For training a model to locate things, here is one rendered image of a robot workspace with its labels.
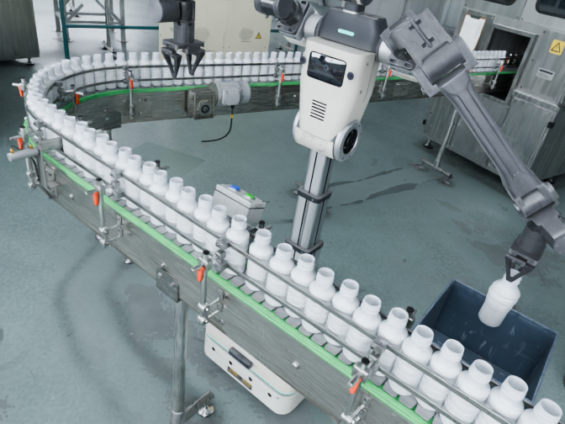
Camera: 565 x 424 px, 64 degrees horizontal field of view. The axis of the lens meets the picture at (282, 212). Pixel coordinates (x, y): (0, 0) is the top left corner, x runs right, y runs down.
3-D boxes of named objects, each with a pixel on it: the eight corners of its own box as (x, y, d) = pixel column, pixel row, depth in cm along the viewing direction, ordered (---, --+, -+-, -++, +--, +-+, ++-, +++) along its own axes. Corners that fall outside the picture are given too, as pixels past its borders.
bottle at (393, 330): (396, 365, 102) (418, 312, 93) (387, 383, 97) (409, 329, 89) (372, 352, 104) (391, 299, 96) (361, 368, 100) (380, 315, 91)
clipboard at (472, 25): (455, 48, 439) (467, 12, 422) (474, 54, 423) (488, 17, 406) (452, 48, 437) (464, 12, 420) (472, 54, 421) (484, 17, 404)
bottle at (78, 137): (87, 162, 160) (82, 118, 151) (99, 168, 158) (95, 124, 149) (72, 168, 155) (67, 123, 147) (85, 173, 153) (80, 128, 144)
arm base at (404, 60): (405, 28, 139) (387, 64, 140) (398, 14, 132) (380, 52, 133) (431, 34, 135) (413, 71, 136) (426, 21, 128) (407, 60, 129)
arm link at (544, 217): (544, 177, 101) (508, 199, 104) (573, 205, 91) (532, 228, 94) (564, 212, 106) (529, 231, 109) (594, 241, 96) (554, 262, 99)
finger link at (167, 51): (160, 75, 129) (160, 41, 124) (180, 72, 134) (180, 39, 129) (176, 82, 126) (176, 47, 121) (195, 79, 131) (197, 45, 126)
